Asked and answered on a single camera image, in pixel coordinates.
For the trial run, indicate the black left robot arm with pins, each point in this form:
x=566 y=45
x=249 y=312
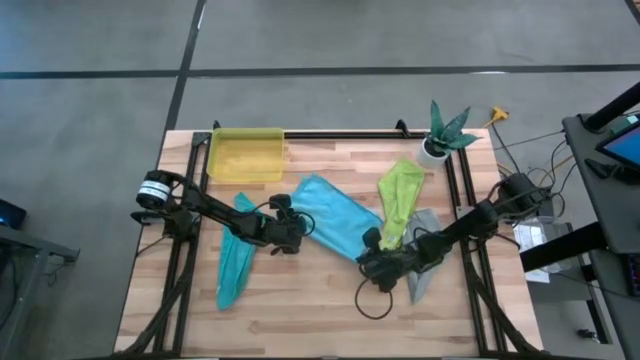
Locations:
x=220 y=212

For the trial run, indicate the clear plastic bag with paper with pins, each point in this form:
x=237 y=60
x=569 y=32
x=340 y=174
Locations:
x=540 y=240

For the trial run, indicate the yellow translucent plastic basket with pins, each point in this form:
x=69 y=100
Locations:
x=245 y=155

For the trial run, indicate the lime green microfiber towel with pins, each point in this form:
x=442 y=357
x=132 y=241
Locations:
x=400 y=200

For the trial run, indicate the black aluminium table frame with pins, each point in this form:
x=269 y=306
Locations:
x=350 y=135

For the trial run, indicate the grey side table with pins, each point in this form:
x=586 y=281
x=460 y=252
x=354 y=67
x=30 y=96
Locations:
x=30 y=260

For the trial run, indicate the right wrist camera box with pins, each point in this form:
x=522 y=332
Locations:
x=372 y=237

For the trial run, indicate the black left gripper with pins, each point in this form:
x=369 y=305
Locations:
x=280 y=235

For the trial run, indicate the teal microfiber towel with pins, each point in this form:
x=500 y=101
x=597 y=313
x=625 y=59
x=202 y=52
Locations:
x=235 y=270

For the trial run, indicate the dark device with blue light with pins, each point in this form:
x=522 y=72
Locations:
x=10 y=214

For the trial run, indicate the light blue microfiber towel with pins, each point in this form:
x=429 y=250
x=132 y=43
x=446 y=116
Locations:
x=335 y=215

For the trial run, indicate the grey microfiber towel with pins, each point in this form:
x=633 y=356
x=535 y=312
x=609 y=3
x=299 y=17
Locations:
x=430 y=222

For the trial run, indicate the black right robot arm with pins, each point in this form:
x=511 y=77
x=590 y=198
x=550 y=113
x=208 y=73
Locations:
x=475 y=220

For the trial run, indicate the black equipment cart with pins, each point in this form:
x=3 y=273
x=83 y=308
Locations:
x=615 y=200

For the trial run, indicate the snake plant in white pot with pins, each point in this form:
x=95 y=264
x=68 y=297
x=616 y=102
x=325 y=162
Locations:
x=442 y=140

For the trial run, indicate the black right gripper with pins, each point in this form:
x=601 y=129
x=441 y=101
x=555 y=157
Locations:
x=395 y=267

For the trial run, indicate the tablet with blue screen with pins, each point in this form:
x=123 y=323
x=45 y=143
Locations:
x=622 y=145

